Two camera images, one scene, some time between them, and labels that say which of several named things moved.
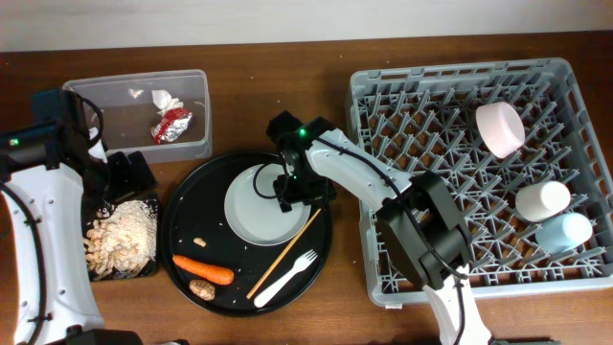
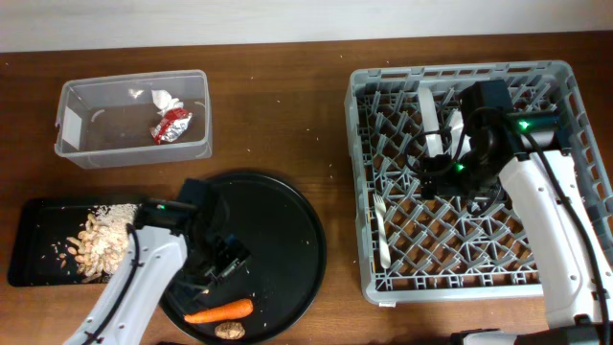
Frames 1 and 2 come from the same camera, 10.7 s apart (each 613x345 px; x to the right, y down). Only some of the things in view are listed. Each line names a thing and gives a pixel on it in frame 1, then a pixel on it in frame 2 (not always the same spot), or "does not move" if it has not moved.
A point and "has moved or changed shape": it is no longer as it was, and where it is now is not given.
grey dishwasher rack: (488, 128) does not move
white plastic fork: (301, 265) has moved or changed shape
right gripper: (282, 185) -> (437, 186)
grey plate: (252, 209) -> (430, 121)
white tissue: (163, 101) does not move
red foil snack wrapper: (170, 126) does not move
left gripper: (135, 181) -> (229, 252)
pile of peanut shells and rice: (122, 242) does not move
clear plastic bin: (166, 115) does not move
